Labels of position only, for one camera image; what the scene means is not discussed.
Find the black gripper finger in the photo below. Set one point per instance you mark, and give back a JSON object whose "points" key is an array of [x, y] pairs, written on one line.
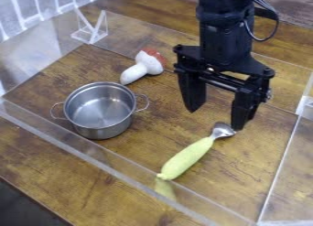
{"points": [[244, 109]]}

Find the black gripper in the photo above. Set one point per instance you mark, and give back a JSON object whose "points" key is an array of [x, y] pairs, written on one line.
{"points": [[227, 22]]}

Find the green handled metal spoon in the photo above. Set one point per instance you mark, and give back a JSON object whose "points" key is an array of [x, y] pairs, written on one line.
{"points": [[189, 155]]}

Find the stainless steel pot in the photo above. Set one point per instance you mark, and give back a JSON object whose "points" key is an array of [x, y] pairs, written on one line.
{"points": [[100, 109]]}

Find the red capped toy mushroom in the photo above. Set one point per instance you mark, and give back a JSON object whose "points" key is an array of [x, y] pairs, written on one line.
{"points": [[149, 63]]}

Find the clear acrylic triangle bracket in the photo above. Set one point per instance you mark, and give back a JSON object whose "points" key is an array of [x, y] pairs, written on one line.
{"points": [[88, 33]]}

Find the clear acrylic enclosure wall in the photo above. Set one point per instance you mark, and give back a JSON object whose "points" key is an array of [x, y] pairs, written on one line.
{"points": [[177, 196]]}

